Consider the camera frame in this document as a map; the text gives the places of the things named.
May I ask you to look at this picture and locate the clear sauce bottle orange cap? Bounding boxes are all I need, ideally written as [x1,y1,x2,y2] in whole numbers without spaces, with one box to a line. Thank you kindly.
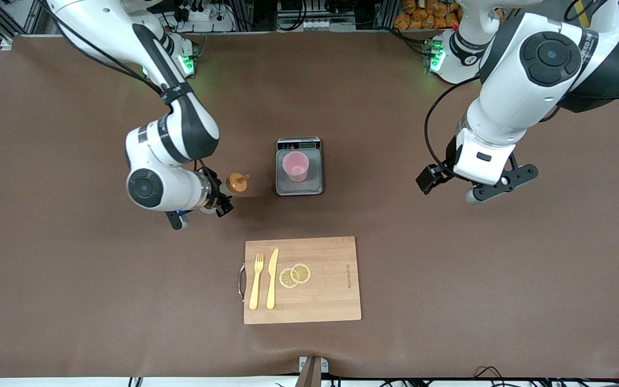
[226,173,251,195]

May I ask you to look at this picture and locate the black floor cables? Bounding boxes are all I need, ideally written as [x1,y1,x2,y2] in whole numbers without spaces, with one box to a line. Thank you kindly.
[473,365,619,387]

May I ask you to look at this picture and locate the brown table mat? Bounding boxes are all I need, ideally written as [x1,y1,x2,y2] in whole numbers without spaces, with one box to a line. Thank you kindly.
[0,30,619,379]

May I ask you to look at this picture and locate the yellow plastic fork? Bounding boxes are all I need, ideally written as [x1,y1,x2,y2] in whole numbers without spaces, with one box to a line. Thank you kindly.
[249,253,265,311]

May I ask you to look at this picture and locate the yellow plastic knife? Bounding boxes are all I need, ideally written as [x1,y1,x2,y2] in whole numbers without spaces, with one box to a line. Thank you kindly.
[266,248,279,310]

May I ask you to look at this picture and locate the pile of orange packets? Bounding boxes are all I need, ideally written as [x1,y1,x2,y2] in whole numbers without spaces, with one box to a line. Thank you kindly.
[394,0,463,31]

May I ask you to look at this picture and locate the silver digital kitchen scale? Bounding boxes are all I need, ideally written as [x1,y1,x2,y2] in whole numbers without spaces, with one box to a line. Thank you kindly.
[275,137,325,197]

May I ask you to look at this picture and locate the wooden cutting board metal handle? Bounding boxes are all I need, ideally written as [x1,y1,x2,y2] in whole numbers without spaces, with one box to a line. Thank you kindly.
[238,236,363,325]

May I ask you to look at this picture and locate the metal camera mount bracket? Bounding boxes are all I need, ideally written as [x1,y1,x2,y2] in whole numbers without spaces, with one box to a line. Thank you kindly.
[294,356,330,387]

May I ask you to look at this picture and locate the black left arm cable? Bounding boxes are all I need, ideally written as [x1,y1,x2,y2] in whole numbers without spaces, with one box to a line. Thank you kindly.
[423,75,483,170]

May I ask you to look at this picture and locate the white power strip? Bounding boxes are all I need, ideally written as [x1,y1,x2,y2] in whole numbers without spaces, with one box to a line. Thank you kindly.
[172,0,235,33]

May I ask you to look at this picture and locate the pink plastic cup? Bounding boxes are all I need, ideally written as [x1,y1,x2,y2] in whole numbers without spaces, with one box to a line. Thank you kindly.
[282,151,310,183]

